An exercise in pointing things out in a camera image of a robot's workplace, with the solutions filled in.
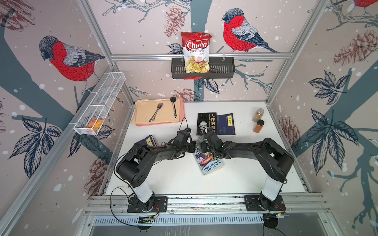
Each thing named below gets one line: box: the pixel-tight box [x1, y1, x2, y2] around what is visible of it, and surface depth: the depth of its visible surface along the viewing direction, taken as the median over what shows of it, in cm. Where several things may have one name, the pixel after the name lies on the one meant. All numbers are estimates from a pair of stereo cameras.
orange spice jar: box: [252, 118, 265, 134], surface depth 99 cm
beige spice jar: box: [252, 108, 265, 123], surface depth 105 cm
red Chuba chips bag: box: [181, 31, 213, 74], surface depth 85 cm
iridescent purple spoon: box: [149, 102, 164, 122], surface depth 116 cm
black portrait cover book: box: [196, 112, 218, 136], surface depth 109 cm
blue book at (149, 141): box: [131, 134, 158, 150], surface depth 94 cm
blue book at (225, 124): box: [216, 112, 236, 135], surface depth 106 cm
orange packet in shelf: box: [87, 118, 105, 132], surface depth 68 cm
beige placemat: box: [130, 98, 181, 124], surface depth 117 cm
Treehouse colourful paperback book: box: [192, 150, 224, 176], surface depth 87 cm
